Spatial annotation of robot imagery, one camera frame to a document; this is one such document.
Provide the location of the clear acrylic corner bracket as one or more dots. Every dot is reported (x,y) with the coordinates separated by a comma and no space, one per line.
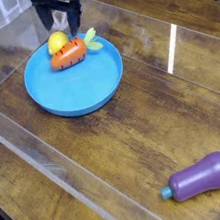
(60,20)

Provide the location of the orange toy carrot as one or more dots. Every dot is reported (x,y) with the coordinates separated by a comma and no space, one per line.
(75,50)

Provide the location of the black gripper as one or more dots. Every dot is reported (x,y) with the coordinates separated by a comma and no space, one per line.
(44,10)

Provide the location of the clear acrylic enclosure wall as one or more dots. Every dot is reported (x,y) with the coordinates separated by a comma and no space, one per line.
(112,164)

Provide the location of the blue plastic plate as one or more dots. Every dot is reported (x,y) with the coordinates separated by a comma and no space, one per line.
(77,90)

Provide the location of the purple toy eggplant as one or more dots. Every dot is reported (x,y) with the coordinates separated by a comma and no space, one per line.
(198,178)

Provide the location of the yellow toy lemon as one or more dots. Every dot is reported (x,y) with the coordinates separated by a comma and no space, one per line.
(56,41)

